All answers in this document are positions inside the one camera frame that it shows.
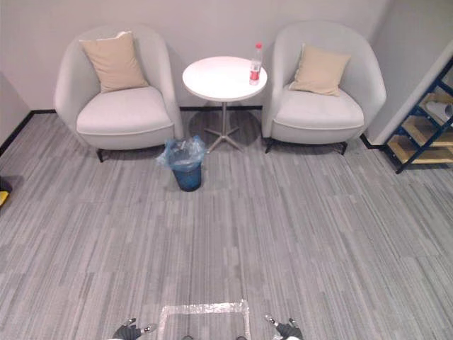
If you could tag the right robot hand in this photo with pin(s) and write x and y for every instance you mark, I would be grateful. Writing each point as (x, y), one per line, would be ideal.
(287, 330)

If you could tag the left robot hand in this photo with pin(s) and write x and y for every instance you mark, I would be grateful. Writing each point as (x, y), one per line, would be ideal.
(128, 331)

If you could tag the small black mesh bin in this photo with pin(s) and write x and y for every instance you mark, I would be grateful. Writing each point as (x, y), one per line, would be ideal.
(187, 177)

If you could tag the blue plastic bin bag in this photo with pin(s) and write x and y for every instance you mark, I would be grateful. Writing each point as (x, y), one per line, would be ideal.
(182, 152)

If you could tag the clear tape floor marking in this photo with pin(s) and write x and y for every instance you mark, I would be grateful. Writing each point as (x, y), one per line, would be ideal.
(205, 313)

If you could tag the yellow and black object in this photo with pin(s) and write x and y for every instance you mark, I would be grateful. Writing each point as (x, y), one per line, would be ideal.
(3, 195)

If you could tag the light grey armchair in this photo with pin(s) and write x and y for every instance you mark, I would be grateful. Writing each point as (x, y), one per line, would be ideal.
(322, 88)
(117, 93)

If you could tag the blue metal shelf rack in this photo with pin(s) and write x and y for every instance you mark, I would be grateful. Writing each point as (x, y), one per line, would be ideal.
(426, 124)

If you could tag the round white side table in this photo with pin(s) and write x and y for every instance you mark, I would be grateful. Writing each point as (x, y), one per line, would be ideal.
(224, 81)

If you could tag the beige cushion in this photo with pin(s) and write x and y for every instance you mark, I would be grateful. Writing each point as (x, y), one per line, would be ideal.
(320, 71)
(115, 63)

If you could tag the plastic bottle red cap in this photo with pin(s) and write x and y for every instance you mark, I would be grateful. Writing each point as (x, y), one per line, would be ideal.
(255, 67)

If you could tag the white item on shelf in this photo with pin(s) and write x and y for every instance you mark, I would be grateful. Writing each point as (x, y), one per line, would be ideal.
(439, 109)

